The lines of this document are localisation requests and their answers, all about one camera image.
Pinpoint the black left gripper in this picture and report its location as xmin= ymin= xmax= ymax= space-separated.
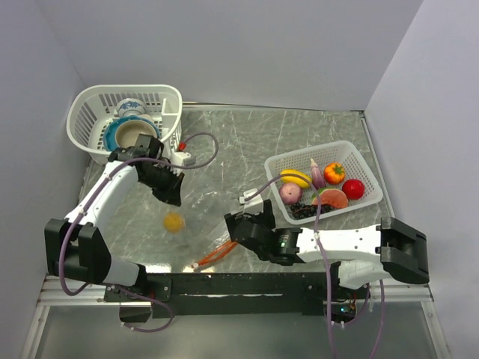
xmin=140 ymin=165 xmax=185 ymax=206

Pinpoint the beige ceramic bowl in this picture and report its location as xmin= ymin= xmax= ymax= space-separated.
xmin=115 ymin=119 xmax=158 ymax=148

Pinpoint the dark fake grape bunch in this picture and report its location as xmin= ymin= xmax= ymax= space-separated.
xmin=290 ymin=203 xmax=335 ymax=220

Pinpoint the clear zip top bag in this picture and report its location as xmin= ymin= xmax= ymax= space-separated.
xmin=162 ymin=191 xmax=237 ymax=273

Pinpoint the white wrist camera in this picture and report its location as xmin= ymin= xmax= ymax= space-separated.
xmin=170 ymin=151 xmax=196 ymax=169
xmin=238 ymin=188 xmax=264 ymax=215

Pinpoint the white oval dish rack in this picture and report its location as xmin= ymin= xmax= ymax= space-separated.
xmin=66 ymin=85 xmax=183 ymax=165

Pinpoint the blue white patterned bowl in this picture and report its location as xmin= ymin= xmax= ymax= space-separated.
xmin=116 ymin=98 xmax=147 ymax=117

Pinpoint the purple fake onion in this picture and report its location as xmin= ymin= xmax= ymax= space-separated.
xmin=278 ymin=182 xmax=302 ymax=205

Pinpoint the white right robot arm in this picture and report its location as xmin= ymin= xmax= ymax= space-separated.
xmin=225 ymin=200 xmax=430 ymax=298

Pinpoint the fake watermelon slice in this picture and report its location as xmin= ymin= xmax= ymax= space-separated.
xmin=311 ymin=188 xmax=349 ymax=209

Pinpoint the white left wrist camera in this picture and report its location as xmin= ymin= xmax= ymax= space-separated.
xmin=170 ymin=151 xmax=196 ymax=169

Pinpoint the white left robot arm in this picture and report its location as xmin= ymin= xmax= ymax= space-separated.
xmin=44 ymin=135 xmax=192 ymax=301

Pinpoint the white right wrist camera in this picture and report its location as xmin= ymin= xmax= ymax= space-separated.
xmin=238 ymin=188 xmax=264 ymax=215

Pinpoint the red fake pomegranate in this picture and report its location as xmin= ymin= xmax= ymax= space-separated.
xmin=341 ymin=179 xmax=365 ymax=200

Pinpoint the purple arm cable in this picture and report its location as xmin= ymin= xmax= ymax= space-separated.
xmin=59 ymin=132 xmax=220 ymax=334
xmin=248 ymin=174 xmax=386 ymax=359

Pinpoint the orange fake tomato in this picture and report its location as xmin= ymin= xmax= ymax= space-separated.
xmin=323 ymin=162 xmax=346 ymax=185

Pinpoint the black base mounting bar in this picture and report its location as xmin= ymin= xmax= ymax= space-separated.
xmin=104 ymin=271 xmax=370 ymax=319

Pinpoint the blue rimmed plate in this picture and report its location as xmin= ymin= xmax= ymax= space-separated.
xmin=103 ymin=115 xmax=161 ymax=152

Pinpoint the yellow fake lemon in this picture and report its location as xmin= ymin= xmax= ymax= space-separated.
xmin=162 ymin=212 xmax=186 ymax=233

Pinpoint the yellow fake banana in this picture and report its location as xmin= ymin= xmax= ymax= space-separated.
xmin=280 ymin=169 xmax=311 ymax=189

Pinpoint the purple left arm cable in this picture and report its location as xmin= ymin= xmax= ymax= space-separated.
xmin=59 ymin=132 xmax=220 ymax=334

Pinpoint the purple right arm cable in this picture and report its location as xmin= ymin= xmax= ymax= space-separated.
xmin=248 ymin=174 xmax=386 ymax=359

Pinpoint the white rectangular perforated basket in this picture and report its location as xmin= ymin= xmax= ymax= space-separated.
xmin=264 ymin=141 xmax=383 ymax=225

